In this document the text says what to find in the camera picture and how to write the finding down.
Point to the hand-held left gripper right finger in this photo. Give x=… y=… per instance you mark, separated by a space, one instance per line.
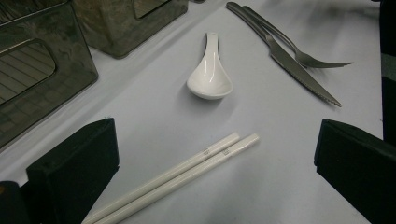
x=358 y=168

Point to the white chopstick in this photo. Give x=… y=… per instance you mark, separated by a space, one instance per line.
x=155 y=181
x=174 y=183

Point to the steel table knife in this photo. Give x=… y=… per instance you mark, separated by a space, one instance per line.
x=289 y=63

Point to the steel fork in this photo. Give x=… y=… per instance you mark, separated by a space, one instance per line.
x=311 y=62

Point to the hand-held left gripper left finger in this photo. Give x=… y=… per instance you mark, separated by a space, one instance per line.
x=74 y=174

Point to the smoky clear plastic bin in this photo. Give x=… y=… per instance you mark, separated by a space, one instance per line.
x=62 y=93
x=118 y=31

